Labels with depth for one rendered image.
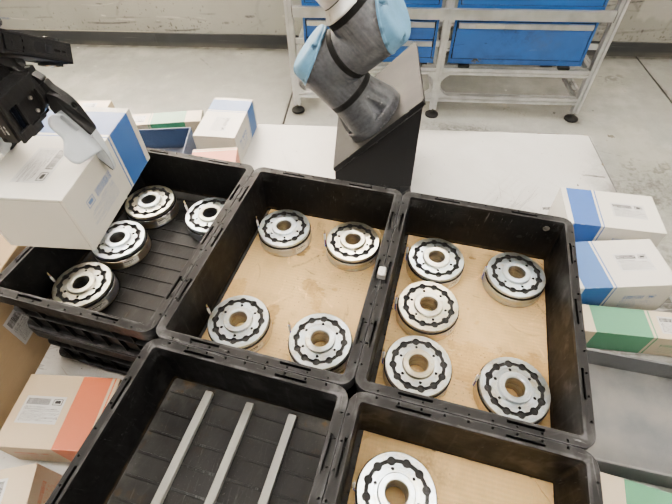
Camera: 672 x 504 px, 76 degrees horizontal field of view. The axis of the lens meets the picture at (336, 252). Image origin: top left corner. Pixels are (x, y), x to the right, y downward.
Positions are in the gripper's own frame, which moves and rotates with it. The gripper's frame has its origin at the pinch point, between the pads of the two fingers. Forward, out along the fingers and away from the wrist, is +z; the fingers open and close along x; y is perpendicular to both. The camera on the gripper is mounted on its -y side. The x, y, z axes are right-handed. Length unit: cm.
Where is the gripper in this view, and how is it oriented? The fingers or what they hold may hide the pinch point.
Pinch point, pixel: (66, 163)
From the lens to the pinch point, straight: 71.2
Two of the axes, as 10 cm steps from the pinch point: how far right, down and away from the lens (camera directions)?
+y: -0.9, 7.6, -6.4
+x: 10.0, 0.6, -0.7
